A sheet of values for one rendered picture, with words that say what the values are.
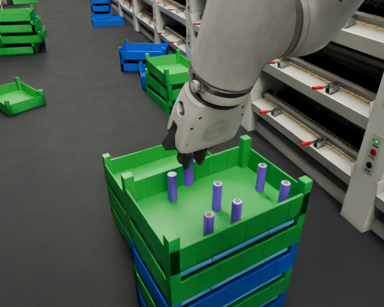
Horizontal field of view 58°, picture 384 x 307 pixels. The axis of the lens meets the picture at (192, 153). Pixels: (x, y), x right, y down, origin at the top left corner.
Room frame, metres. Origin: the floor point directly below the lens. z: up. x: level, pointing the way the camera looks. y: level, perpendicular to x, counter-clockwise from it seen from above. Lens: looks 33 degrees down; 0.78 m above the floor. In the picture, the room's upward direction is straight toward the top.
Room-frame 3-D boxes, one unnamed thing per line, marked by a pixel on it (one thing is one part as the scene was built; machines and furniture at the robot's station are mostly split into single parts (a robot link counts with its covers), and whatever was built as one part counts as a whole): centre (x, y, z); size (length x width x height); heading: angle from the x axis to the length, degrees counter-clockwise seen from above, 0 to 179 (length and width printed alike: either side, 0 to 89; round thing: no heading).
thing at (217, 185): (0.52, -0.05, 0.36); 0.02 x 0.02 x 0.06
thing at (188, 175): (0.49, 0.01, 0.44); 0.02 x 0.02 x 0.06
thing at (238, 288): (0.52, -0.04, 0.20); 0.30 x 0.20 x 0.08; 120
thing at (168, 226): (0.52, -0.04, 0.36); 0.30 x 0.20 x 0.08; 120
